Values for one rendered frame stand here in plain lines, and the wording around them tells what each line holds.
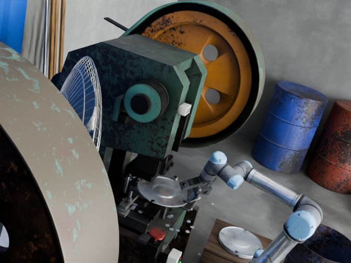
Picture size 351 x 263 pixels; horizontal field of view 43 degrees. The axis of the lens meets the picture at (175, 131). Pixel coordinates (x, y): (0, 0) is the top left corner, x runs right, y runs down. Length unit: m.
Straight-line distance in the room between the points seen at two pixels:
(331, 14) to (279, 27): 0.58
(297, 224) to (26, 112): 1.48
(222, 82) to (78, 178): 1.79
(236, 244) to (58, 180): 2.26
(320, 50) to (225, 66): 2.97
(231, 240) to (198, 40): 1.29
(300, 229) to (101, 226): 1.32
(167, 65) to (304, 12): 3.51
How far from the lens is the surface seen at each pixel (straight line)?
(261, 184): 2.23
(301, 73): 5.44
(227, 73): 2.51
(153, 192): 2.39
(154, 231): 2.15
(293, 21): 5.38
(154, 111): 1.94
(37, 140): 0.79
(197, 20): 2.49
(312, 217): 2.08
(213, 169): 2.18
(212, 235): 3.00
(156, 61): 2.02
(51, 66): 3.23
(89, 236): 0.84
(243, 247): 2.96
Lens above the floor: 2.00
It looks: 22 degrees down
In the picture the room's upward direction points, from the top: 15 degrees clockwise
